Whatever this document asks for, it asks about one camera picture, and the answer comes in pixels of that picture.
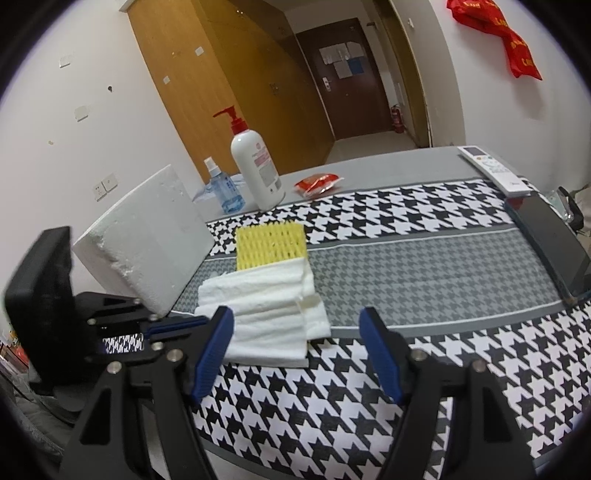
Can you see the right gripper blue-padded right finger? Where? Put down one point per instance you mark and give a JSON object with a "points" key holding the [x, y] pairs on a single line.
{"points": [[485, 441]]}

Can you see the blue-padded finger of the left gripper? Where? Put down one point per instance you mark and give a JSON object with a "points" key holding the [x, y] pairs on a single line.
{"points": [[172, 324]]}

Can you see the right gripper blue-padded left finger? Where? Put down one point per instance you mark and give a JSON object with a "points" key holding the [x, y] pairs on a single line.
{"points": [[172, 375]]}

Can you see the white towel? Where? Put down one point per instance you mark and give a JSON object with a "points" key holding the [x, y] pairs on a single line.
{"points": [[276, 309]]}

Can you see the yellow foam fruit net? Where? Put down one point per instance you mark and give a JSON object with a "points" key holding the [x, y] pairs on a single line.
{"points": [[259, 245]]}

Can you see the white styrofoam box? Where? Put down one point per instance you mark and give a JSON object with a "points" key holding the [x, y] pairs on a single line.
{"points": [[149, 244]]}

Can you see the small blue spray bottle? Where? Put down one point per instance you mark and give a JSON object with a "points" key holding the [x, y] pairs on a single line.
{"points": [[228, 206]]}

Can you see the white pump bottle red top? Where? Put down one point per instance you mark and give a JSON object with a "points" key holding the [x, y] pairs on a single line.
{"points": [[254, 162]]}

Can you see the houndstooth table runner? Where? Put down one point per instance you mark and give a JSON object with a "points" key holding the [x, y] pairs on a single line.
{"points": [[442, 263]]}

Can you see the red snack packet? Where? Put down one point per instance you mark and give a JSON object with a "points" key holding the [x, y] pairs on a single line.
{"points": [[317, 184]]}

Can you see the black smartphone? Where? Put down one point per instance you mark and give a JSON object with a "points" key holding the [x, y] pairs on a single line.
{"points": [[564, 257]]}

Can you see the black clip clear container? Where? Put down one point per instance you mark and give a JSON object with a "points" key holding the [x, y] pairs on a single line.
{"points": [[566, 207]]}

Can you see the white remote control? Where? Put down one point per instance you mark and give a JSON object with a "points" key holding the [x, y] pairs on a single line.
{"points": [[504, 178]]}

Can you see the wooden wardrobe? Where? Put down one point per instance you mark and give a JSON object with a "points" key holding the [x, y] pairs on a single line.
{"points": [[204, 56]]}

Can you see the red fire extinguisher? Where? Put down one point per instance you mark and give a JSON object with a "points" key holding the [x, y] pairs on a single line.
{"points": [[397, 119]]}

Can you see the dark brown entrance door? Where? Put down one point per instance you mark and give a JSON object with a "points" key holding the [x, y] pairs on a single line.
{"points": [[355, 106]]}

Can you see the papers on door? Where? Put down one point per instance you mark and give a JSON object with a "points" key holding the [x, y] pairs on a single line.
{"points": [[346, 58]]}

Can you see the red cloth bags on hook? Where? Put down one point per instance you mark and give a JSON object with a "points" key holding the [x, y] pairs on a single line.
{"points": [[487, 17]]}

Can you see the white wall socket pair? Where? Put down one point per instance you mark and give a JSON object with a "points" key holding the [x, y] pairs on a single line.
{"points": [[101, 189]]}

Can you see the white wall switch plate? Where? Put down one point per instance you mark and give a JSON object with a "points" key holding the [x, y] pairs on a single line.
{"points": [[81, 113]]}

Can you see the wooden side door frame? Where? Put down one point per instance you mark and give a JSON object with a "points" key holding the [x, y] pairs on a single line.
{"points": [[404, 73]]}

